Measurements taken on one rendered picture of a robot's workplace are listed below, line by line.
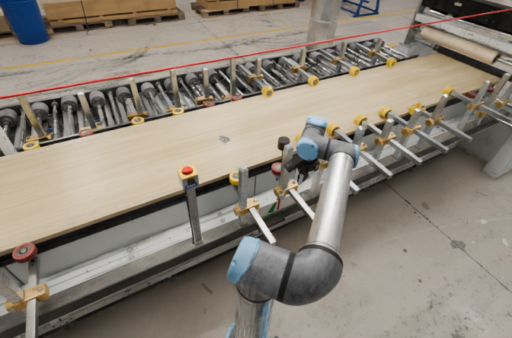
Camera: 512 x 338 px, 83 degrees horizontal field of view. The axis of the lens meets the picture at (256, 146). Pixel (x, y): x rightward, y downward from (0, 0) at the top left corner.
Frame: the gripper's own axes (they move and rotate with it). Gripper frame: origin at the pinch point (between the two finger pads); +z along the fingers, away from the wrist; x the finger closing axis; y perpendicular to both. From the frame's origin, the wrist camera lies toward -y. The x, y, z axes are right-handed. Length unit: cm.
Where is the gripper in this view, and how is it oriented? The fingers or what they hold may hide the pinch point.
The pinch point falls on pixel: (298, 183)
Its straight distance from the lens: 145.3
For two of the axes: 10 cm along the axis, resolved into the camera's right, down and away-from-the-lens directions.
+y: 8.7, -2.3, 4.3
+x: -4.8, -5.7, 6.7
